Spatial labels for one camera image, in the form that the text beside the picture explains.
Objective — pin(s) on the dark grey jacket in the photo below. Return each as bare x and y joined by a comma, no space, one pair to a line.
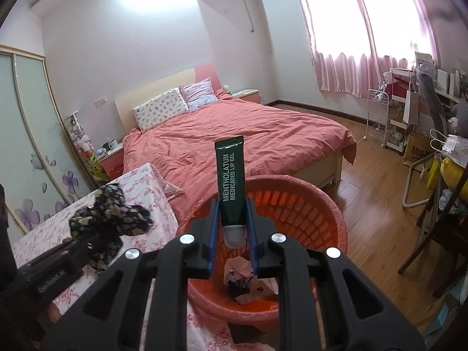
431,95

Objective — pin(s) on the floral pink tablecloth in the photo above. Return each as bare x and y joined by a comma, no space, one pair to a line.
153,190

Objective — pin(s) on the orange plastic basket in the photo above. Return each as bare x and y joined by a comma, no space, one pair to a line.
299,212

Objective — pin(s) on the floral white pillow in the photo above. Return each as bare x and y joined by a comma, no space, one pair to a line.
161,109

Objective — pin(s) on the air conditioner pipe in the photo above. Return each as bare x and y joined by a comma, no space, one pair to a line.
251,11

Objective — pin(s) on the white plastic bag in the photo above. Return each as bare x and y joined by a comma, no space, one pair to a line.
451,142

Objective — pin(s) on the white tissue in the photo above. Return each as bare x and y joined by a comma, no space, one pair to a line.
265,281

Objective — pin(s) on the pink nightstand with mugs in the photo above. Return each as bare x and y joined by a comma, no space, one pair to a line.
113,161

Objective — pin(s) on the white wall switch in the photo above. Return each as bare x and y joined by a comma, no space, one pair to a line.
100,101

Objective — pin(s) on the bed with coral duvet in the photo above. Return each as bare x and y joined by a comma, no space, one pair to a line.
256,124

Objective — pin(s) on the brown paper bag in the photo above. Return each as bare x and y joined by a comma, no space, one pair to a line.
416,150

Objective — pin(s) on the cream and pink headboard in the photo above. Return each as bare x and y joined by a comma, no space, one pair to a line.
128,113

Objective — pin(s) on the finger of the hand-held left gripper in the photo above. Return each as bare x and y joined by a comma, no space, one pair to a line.
86,245

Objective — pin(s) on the dark green lip gel tube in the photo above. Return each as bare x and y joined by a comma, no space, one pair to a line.
228,175

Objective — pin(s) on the pink striped pillow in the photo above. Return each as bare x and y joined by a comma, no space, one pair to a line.
199,93

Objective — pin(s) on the dark mug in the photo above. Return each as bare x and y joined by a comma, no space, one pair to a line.
106,146

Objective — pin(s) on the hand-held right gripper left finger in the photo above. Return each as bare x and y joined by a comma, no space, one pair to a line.
211,234

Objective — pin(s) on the white mug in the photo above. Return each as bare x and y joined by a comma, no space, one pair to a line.
113,143

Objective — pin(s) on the dark wooden chair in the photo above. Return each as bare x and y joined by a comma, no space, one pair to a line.
438,234

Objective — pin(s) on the pink curtain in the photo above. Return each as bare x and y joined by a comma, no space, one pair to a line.
347,69

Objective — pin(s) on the white paper bag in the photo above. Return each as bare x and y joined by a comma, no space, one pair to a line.
412,108

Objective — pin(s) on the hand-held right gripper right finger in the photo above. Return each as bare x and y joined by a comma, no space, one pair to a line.
253,237

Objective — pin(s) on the yellow bag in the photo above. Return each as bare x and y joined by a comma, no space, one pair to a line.
453,172

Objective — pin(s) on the white storage trolley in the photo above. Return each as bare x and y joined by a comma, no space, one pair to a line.
400,131

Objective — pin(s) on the black floral cloth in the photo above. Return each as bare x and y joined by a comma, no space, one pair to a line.
117,214

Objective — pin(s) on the flower print wardrobe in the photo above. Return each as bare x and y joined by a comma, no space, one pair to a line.
33,135

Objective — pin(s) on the white metal tube frame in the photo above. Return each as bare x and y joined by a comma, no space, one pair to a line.
409,190

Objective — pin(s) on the grey plush toy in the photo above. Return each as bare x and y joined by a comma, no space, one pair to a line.
460,117

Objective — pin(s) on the yellow plush toy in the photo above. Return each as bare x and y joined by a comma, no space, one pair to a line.
97,168

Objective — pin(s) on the small white plush toy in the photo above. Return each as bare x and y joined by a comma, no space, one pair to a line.
227,88

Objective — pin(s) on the plush toy stack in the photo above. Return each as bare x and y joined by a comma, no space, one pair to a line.
82,139

